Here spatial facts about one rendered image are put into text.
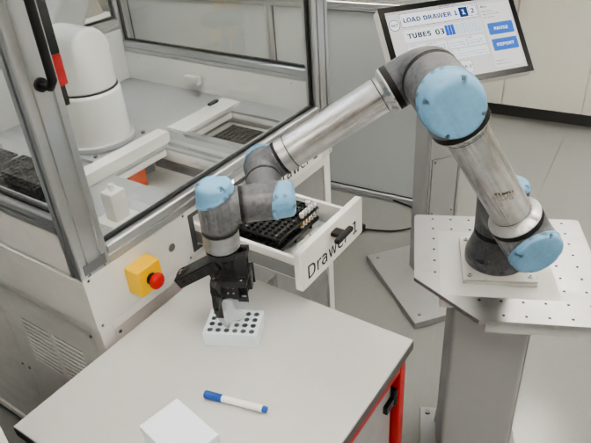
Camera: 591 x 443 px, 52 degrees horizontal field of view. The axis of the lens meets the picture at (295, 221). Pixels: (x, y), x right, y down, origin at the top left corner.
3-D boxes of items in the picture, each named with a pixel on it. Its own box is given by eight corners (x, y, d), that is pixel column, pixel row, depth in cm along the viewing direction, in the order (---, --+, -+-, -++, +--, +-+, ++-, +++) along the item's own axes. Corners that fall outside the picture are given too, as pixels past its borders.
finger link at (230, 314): (245, 337, 131) (241, 302, 127) (219, 335, 132) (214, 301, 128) (248, 327, 134) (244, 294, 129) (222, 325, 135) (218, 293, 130)
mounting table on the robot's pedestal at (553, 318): (570, 253, 174) (578, 220, 168) (611, 366, 138) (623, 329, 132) (412, 246, 182) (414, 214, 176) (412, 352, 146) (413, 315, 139)
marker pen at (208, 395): (268, 409, 119) (267, 403, 118) (266, 416, 118) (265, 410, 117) (207, 393, 124) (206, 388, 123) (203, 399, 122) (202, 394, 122)
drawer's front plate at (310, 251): (361, 231, 160) (361, 196, 154) (302, 293, 140) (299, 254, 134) (356, 229, 160) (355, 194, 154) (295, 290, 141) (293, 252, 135)
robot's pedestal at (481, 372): (509, 417, 205) (545, 232, 164) (521, 497, 180) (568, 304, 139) (419, 409, 210) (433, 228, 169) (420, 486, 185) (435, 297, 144)
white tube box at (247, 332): (265, 323, 141) (263, 310, 139) (258, 348, 134) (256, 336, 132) (214, 320, 143) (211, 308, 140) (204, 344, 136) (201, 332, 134)
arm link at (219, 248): (196, 240, 119) (207, 218, 125) (200, 258, 121) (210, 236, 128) (233, 241, 118) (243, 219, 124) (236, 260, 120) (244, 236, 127)
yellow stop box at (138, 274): (166, 282, 143) (161, 258, 139) (144, 300, 138) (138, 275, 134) (151, 276, 145) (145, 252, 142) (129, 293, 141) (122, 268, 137)
